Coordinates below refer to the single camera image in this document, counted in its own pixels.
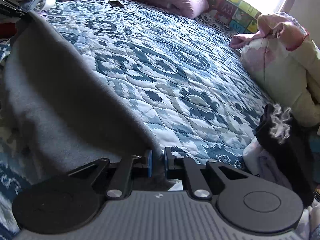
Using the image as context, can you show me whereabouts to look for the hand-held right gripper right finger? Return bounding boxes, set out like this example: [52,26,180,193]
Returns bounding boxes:
[164,147,254,200]

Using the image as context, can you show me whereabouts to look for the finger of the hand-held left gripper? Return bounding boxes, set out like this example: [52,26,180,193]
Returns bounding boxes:
[0,0,32,22]

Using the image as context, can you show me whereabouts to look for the grey fleece pants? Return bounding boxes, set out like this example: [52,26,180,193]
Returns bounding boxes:
[2,11,175,190]

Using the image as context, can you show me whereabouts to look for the blue patterned quilt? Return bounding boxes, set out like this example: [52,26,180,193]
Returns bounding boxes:
[0,0,270,233]

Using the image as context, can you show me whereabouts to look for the black garment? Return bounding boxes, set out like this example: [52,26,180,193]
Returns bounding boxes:
[255,103,315,207]

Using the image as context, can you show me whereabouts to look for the greyish lilac garment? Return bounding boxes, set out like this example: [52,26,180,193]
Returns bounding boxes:
[242,137,295,190]

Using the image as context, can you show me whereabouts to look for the dark red cloth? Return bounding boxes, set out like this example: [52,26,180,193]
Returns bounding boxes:
[0,22,17,40]

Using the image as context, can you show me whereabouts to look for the colourful alphabet foam mat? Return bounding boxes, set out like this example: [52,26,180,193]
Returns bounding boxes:
[182,0,263,34]

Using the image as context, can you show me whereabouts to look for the pale green pink comforter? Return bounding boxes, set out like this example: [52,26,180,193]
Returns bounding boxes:
[229,11,320,128]

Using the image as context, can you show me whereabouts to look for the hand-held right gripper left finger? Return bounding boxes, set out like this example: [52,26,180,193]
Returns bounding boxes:
[67,149,153,200]

